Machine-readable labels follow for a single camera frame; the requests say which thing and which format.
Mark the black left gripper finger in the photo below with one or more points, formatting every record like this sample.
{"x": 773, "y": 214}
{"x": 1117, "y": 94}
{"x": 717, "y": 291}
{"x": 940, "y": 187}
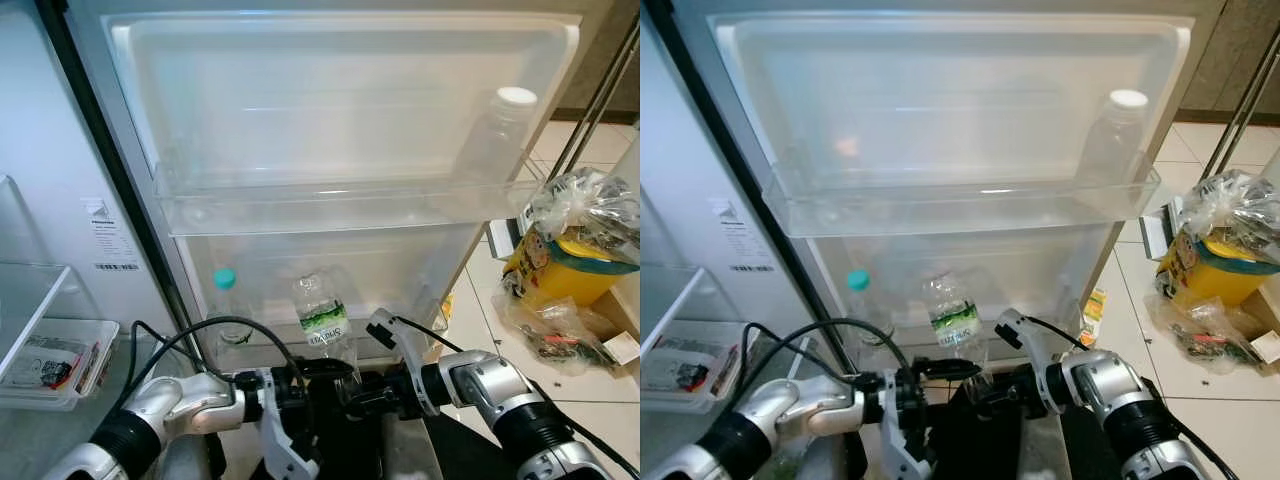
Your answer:
{"x": 950, "y": 369}
{"x": 322, "y": 396}
{"x": 945, "y": 396}
{"x": 330, "y": 368}

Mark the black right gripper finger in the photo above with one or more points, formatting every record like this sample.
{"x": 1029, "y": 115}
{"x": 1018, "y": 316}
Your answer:
{"x": 360, "y": 406}
{"x": 358, "y": 382}
{"x": 984, "y": 405}
{"x": 982, "y": 384}

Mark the clear water bottle green label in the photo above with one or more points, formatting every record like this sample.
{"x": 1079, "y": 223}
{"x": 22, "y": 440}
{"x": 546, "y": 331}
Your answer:
{"x": 955, "y": 320}
{"x": 322, "y": 320}

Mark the silver fridge door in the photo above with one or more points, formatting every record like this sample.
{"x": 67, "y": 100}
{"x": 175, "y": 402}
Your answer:
{"x": 950, "y": 100}
{"x": 340, "y": 100}

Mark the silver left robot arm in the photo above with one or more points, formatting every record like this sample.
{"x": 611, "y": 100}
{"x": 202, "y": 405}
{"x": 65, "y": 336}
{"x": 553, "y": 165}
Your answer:
{"x": 790, "y": 410}
{"x": 170, "y": 405}

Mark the clear fridge door shelf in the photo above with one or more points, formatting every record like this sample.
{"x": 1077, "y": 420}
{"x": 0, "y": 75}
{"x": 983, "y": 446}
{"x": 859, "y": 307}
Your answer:
{"x": 1020, "y": 320}
{"x": 950, "y": 207}
{"x": 330, "y": 205}
{"x": 400, "y": 320}

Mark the white fridge info sticker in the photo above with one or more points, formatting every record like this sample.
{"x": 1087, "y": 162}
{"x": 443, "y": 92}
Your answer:
{"x": 740, "y": 235}
{"x": 108, "y": 235}

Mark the silver two-door fridge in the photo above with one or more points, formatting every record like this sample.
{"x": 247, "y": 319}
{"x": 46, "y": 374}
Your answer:
{"x": 690, "y": 150}
{"x": 60, "y": 150}

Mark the robot right leg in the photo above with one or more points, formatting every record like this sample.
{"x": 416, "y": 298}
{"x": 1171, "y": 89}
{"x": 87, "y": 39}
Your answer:
{"x": 405, "y": 455}
{"x": 1040, "y": 460}

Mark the clear bottle teal cap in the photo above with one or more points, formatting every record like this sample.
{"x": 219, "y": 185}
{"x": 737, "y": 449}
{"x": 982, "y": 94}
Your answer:
{"x": 864, "y": 305}
{"x": 228, "y": 305}

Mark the yellow green juice carton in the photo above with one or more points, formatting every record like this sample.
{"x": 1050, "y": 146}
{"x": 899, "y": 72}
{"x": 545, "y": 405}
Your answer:
{"x": 1094, "y": 318}
{"x": 447, "y": 305}

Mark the plastic bag of food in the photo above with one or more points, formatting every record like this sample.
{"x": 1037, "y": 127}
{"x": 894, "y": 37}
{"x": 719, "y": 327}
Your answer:
{"x": 560, "y": 335}
{"x": 1205, "y": 335}

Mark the small grey box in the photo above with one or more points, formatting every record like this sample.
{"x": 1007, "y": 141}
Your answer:
{"x": 1152, "y": 235}
{"x": 500, "y": 240}

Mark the plastic bag with yellow tub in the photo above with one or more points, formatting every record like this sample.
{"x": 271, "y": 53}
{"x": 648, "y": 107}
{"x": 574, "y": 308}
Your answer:
{"x": 570, "y": 270}
{"x": 1215, "y": 270}

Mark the clear plastic food tray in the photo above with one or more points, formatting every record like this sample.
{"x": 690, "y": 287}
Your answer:
{"x": 50, "y": 365}
{"x": 690, "y": 368}

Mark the clear bottle white cap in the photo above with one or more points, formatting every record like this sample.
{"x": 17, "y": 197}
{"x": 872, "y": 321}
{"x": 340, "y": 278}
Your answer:
{"x": 500, "y": 135}
{"x": 1112, "y": 135}

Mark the grey kitchen cabinet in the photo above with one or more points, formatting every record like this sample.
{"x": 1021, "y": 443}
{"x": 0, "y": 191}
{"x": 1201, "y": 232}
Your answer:
{"x": 1240, "y": 40}
{"x": 605, "y": 50}

